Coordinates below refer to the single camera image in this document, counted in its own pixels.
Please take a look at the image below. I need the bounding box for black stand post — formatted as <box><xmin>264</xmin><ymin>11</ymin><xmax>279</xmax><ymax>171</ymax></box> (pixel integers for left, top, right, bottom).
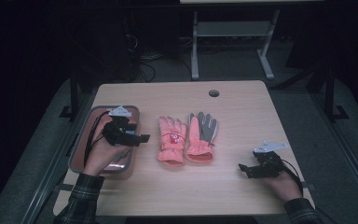
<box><xmin>324</xmin><ymin>66</ymin><xmax>350</xmax><ymax>122</ymax></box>
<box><xmin>59</xmin><ymin>69</ymin><xmax>80</xmax><ymax>121</ymax></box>

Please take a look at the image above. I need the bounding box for pink glove with red print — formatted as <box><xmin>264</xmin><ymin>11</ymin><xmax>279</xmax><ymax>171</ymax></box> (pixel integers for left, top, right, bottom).
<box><xmin>157</xmin><ymin>115</ymin><xmax>188</xmax><ymax>168</ymax></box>

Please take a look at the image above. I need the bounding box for hand-held gripper black cable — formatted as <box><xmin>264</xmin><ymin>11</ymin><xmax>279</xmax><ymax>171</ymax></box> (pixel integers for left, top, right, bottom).
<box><xmin>83</xmin><ymin>110</ymin><xmax>111</xmax><ymax>168</ymax></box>
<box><xmin>280</xmin><ymin>159</ymin><xmax>305</xmax><ymax>196</ymax></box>

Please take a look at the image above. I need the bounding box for tangle of black floor cables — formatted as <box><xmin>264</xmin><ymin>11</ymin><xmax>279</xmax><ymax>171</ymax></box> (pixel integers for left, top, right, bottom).
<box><xmin>124</xmin><ymin>34</ymin><xmax>166</xmax><ymax>83</ymax></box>

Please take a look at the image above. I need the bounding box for person's right hand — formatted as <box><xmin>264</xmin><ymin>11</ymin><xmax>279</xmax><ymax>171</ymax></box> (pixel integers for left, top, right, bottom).
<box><xmin>260</xmin><ymin>172</ymin><xmax>304</xmax><ymax>203</ymax></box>

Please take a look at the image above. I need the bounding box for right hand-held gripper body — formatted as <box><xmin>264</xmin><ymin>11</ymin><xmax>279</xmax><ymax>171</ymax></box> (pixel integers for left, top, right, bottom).
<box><xmin>247</xmin><ymin>140</ymin><xmax>290</xmax><ymax>179</ymax></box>

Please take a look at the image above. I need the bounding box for person's left hand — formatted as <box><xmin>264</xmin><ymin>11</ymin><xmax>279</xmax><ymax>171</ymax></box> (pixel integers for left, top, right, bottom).
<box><xmin>83</xmin><ymin>136</ymin><xmax>132</xmax><ymax>178</ymax></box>

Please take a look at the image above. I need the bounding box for pink glove with grey palm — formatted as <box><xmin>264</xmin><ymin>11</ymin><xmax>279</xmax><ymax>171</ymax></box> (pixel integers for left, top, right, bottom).
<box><xmin>185</xmin><ymin>111</ymin><xmax>219</xmax><ymax>164</ymax></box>

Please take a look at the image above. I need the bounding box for grey metal table frame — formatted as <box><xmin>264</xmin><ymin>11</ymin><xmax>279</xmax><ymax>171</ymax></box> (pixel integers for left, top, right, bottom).
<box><xmin>190</xmin><ymin>8</ymin><xmax>281</xmax><ymax>81</ymax></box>

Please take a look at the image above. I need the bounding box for pink plastic bin grey rim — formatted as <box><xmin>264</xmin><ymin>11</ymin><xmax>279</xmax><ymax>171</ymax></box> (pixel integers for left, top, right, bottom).
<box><xmin>68</xmin><ymin>105</ymin><xmax>141</xmax><ymax>181</ymax></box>

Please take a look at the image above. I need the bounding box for right hand-held gripper black cable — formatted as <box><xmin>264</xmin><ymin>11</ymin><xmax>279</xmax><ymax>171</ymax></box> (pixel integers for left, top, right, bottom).
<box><xmin>280</xmin><ymin>159</ymin><xmax>305</xmax><ymax>196</ymax></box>

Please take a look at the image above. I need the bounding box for black strap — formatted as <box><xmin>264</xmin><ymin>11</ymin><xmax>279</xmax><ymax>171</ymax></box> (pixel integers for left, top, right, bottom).
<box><xmin>54</xmin><ymin>183</ymin><xmax>76</xmax><ymax>192</ymax></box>

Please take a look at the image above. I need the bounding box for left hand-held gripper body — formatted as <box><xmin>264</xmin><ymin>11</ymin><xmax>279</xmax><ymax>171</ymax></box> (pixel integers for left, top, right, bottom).
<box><xmin>102</xmin><ymin>105</ymin><xmax>138</xmax><ymax>147</ymax></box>

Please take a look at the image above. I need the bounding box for left hand-held gripper black cable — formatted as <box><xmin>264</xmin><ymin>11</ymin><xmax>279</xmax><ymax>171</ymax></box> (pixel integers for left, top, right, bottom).
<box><xmin>83</xmin><ymin>110</ymin><xmax>111</xmax><ymax>168</ymax></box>

